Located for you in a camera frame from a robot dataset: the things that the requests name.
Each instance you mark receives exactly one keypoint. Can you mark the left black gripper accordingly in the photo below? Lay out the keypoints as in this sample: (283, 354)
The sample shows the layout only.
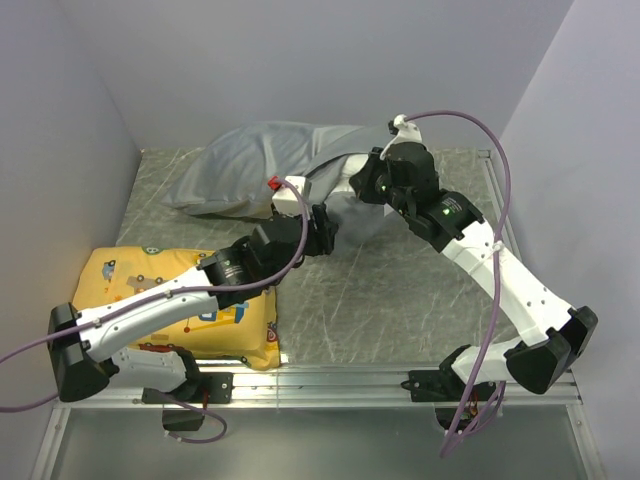
(322, 239)

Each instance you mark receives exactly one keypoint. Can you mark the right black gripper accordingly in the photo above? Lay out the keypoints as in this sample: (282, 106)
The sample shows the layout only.
(362, 181)

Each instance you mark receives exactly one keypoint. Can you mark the white pillow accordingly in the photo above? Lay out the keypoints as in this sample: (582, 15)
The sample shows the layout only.
(353, 164)

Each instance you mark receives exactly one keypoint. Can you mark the grey pillowcase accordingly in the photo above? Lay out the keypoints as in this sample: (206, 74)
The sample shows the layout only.
(229, 177)

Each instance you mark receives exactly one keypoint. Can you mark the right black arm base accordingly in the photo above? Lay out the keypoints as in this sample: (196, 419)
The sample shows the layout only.
(443, 385)

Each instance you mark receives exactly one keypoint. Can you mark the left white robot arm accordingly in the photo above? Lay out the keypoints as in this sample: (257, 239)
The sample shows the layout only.
(88, 348)

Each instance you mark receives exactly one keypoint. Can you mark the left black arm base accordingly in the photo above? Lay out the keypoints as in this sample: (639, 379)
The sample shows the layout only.
(185, 410)

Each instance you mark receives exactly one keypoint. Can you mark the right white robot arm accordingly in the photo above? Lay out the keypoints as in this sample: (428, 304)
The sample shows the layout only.
(551, 334)

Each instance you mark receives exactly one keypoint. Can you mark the yellow cartoon print pillow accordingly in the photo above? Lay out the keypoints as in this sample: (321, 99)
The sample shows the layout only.
(246, 331)

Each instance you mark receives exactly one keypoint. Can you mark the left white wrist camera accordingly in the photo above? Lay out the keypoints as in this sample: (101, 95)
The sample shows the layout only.
(284, 198)

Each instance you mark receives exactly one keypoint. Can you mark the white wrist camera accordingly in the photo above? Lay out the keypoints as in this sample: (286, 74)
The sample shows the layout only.
(284, 198)
(402, 130)

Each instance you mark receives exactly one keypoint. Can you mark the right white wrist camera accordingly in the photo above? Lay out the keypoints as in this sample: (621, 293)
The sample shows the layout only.
(402, 130)

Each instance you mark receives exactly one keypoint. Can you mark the aluminium side rail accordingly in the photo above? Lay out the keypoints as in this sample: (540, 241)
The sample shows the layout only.
(493, 173)

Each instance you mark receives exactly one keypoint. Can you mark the aluminium front rail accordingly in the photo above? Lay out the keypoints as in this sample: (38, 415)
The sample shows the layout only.
(316, 422)

